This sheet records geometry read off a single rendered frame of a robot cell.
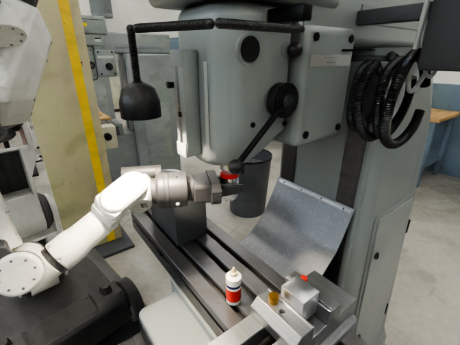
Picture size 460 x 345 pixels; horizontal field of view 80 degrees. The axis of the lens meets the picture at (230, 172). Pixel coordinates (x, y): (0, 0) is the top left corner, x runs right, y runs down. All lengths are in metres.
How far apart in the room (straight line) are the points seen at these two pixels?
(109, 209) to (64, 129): 1.69
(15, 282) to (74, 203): 1.85
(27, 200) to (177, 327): 0.65
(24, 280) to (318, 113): 0.69
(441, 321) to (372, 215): 1.47
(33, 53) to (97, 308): 0.97
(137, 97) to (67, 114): 1.79
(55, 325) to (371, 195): 1.23
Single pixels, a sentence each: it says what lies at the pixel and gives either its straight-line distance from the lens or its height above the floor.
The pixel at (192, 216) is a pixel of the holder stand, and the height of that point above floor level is 1.04.
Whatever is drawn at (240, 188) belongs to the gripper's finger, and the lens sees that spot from 0.68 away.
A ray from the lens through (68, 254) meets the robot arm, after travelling 0.66.
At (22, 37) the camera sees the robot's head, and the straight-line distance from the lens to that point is 0.69.
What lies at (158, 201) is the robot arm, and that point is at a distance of 0.66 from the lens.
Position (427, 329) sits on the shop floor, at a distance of 2.28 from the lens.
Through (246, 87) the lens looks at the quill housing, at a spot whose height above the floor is 1.48.
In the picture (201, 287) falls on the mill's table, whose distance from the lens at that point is 0.84.
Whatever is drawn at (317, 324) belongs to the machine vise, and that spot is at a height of 1.01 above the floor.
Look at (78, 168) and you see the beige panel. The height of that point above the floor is 0.75.
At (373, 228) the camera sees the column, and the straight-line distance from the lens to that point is 1.02.
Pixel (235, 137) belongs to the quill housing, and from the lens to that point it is 0.55.
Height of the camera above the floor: 1.54
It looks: 23 degrees down
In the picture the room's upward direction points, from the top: straight up
